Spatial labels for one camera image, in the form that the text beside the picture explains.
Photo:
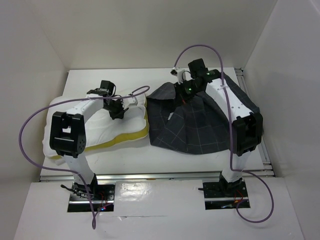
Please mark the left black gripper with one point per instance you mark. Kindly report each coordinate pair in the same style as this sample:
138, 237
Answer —
120, 113

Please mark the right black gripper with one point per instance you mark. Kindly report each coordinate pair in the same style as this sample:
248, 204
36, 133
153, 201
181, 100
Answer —
179, 90

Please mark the white pillow yellow edge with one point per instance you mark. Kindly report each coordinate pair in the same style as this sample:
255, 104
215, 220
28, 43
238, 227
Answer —
101, 131

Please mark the dark grey checked pillowcase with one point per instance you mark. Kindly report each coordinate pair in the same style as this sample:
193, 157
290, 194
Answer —
198, 127

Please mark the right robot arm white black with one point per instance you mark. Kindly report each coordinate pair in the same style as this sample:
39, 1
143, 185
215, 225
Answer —
216, 86

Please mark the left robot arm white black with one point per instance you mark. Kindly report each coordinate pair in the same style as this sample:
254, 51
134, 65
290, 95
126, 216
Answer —
68, 134

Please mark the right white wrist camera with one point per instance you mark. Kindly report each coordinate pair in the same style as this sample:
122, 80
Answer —
179, 73

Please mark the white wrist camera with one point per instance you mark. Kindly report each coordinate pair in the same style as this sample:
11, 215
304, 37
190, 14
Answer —
129, 102
179, 73

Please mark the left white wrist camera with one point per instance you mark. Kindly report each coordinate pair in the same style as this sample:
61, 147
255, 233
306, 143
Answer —
129, 102

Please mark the right side aluminium rail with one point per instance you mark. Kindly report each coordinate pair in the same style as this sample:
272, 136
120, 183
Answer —
247, 131

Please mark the aluminium rail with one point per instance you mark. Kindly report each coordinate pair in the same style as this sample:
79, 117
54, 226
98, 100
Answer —
247, 131
158, 176

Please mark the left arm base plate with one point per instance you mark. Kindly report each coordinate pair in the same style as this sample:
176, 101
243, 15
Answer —
102, 200

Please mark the front aluminium rail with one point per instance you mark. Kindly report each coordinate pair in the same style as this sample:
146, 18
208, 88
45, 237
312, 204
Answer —
158, 176

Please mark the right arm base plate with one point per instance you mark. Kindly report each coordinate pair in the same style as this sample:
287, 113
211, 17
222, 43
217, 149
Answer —
217, 199

